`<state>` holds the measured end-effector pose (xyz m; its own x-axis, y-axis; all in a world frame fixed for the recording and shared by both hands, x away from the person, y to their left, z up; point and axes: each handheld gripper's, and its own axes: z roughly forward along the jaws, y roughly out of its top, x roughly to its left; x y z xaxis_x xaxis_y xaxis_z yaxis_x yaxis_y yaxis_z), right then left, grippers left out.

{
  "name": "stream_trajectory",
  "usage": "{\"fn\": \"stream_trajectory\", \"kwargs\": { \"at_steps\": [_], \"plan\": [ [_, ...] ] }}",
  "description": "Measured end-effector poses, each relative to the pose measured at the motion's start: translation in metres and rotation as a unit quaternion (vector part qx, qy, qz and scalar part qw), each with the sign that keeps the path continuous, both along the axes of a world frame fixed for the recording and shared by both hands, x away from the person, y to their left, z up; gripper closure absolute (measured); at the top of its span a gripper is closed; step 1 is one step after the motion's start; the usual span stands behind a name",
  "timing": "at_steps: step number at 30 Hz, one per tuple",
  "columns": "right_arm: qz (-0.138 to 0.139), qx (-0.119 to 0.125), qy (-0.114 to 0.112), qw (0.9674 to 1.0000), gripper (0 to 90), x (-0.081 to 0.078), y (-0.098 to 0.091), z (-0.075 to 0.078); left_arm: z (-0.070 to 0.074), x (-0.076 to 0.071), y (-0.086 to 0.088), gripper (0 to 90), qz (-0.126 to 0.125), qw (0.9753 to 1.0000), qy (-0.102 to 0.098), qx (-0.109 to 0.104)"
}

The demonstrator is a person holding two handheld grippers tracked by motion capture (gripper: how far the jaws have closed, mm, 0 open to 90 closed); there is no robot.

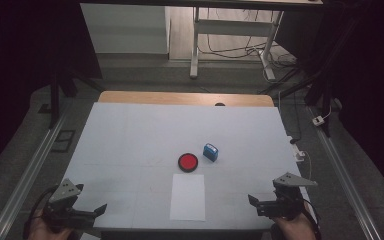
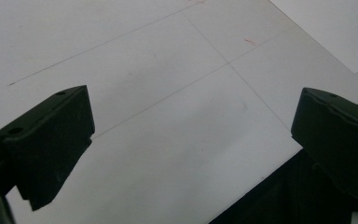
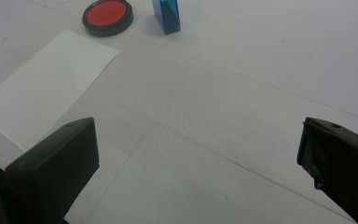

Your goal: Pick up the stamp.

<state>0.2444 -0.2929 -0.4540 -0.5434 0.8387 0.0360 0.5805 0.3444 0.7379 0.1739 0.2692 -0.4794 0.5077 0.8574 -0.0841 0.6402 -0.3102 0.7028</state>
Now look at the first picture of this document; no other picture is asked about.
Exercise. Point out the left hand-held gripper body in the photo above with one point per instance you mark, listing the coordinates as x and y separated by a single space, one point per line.
63 196

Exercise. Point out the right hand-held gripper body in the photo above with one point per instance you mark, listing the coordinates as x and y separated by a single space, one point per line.
285 200

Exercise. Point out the blue stamp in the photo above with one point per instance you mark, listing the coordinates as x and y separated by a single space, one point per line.
210 152

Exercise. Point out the round red ink pad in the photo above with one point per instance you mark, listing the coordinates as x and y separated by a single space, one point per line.
188 162

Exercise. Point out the person's right hand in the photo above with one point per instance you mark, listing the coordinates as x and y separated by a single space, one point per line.
295 228

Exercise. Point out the person's left hand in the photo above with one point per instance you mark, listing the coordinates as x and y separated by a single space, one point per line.
46 231

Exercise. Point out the white power strip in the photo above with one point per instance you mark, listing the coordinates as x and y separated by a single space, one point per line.
297 151

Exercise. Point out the black floor socket plate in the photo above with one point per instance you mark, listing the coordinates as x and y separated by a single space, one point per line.
63 141

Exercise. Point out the white paper sheet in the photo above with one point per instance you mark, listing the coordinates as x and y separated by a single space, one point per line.
188 196

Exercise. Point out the white power adapter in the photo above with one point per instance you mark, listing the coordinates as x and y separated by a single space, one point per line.
318 120

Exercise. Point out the small dark table knob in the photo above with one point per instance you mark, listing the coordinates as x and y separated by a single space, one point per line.
219 104

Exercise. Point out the white cabinet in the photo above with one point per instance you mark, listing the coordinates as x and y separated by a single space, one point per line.
123 30

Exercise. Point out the white-legged desk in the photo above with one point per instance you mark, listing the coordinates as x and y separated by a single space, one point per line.
233 28

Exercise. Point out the aluminium rail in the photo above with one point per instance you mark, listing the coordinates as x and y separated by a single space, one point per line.
30 173
341 160

